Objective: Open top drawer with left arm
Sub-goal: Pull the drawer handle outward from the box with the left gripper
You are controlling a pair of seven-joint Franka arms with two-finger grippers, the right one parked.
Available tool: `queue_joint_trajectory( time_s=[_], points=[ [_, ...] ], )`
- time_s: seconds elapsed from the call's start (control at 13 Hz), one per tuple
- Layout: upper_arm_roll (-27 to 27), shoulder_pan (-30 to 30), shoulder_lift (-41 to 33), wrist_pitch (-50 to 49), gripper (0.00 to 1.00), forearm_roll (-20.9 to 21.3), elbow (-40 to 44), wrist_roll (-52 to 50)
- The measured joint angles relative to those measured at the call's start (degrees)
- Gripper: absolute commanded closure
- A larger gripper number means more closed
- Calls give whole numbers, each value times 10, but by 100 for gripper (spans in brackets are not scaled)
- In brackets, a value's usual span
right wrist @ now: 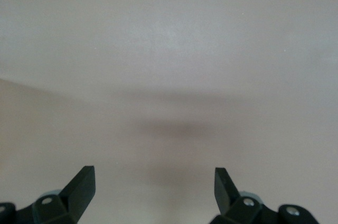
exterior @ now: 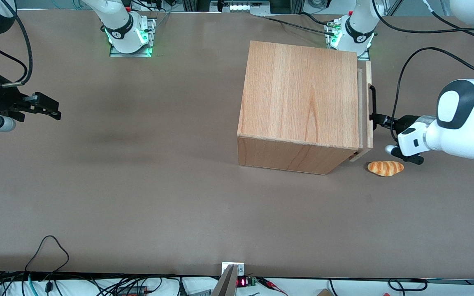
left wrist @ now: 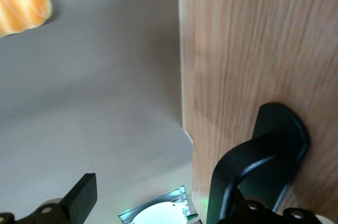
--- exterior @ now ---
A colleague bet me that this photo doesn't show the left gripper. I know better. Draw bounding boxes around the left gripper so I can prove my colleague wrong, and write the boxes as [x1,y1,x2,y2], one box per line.
[369,112,437,157]

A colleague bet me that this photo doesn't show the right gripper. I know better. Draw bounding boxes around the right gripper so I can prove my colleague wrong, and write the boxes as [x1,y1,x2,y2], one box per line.
[0,76,62,122]

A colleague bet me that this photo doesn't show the wooden drawer with black handle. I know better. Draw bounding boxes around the wooden drawer with black handle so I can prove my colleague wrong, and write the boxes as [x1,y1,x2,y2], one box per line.
[349,61,380,162]

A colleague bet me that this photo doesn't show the light wooden drawer cabinet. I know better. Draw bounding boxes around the light wooden drawer cabinet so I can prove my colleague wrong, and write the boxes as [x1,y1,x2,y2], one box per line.
[237,40,360,176]

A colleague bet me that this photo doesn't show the orange striped bread toy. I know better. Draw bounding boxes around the orange striped bread toy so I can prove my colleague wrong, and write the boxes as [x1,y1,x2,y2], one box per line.
[367,160,404,177]

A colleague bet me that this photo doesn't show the lit device behind table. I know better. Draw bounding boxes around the lit device behind table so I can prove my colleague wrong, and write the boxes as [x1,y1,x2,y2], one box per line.
[223,1,260,12]

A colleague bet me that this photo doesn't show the red black clip leads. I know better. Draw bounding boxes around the red black clip leads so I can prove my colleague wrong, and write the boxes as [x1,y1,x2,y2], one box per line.
[257,278,289,296]

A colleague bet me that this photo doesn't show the orange black device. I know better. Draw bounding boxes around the orange black device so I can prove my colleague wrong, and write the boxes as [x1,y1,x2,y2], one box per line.
[116,285,148,296]

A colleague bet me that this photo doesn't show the grey slanted beam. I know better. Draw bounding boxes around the grey slanted beam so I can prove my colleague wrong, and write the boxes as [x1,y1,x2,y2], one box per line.
[211,264,238,296]

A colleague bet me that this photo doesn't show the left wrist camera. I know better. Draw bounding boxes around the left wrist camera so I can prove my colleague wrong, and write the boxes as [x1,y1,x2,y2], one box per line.
[386,143,425,166]

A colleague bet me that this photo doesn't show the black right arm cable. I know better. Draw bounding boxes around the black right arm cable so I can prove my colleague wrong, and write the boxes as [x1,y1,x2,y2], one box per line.
[0,0,33,88]

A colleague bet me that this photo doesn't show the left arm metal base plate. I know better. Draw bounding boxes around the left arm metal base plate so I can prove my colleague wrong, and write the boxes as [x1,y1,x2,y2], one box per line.
[325,20,372,62]

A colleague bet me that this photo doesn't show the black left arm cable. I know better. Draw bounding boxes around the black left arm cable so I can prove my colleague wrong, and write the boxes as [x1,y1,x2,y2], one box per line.
[371,0,474,142]

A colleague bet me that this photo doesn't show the black cable to arm base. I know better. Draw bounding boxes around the black cable to arm base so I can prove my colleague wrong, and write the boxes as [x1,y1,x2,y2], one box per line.
[260,16,337,37]

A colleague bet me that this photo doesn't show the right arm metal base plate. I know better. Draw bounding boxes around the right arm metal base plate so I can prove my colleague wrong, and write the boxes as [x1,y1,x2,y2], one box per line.
[109,16,158,58]

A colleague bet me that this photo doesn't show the black looped table cable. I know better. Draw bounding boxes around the black looped table cable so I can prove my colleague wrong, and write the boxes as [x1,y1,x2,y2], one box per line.
[24,235,70,275]

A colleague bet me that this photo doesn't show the black curled cable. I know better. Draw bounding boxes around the black curled cable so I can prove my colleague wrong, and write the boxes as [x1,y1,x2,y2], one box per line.
[388,278,428,292]

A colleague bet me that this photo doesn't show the small metal bracket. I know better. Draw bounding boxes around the small metal bracket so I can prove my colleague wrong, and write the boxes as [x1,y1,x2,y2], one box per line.
[221,262,245,277]

